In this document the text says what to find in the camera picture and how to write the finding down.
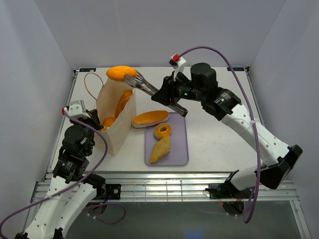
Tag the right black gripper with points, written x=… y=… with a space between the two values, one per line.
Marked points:
x=168 y=89

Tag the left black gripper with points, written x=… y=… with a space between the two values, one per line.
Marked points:
x=94 y=118

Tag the orange glazed twisted bread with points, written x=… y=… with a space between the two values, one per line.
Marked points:
x=107 y=123

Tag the cream paper bag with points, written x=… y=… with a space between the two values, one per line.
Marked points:
x=105 y=104

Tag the large braided bread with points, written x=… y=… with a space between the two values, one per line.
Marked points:
x=125 y=97

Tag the small round bun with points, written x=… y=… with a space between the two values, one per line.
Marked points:
x=118 y=73

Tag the metal serving tongs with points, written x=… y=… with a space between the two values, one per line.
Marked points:
x=139 y=82

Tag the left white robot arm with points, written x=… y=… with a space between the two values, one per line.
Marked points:
x=70 y=189

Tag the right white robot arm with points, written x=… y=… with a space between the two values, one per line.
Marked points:
x=277 y=158

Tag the long oval orange bread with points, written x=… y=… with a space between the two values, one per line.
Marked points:
x=150 y=119

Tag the right table label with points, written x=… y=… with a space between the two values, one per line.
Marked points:
x=236 y=69

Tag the table label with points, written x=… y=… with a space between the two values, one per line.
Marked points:
x=87 y=70
x=236 y=69

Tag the left table label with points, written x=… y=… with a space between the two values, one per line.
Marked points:
x=87 y=70

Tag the left base motor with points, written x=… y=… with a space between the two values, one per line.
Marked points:
x=111 y=192

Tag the base motor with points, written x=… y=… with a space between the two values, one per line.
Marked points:
x=222 y=191
x=111 y=192

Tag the triangular turnover pastry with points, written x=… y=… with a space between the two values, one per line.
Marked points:
x=161 y=149

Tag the lilac plastic tray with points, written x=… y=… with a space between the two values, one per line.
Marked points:
x=178 y=155

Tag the right base motor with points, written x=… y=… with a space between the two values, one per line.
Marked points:
x=222 y=191

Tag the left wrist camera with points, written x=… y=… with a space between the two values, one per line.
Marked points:
x=76 y=109

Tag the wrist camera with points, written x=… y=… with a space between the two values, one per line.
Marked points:
x=178 y=63
x=76 y=109

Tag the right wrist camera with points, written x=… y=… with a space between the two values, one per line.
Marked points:
x=178 y=63

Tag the sesame ring bread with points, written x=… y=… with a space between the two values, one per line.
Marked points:
x=162 y=130

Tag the aluminium rail frame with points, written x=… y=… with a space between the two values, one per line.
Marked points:
x=172 y=187

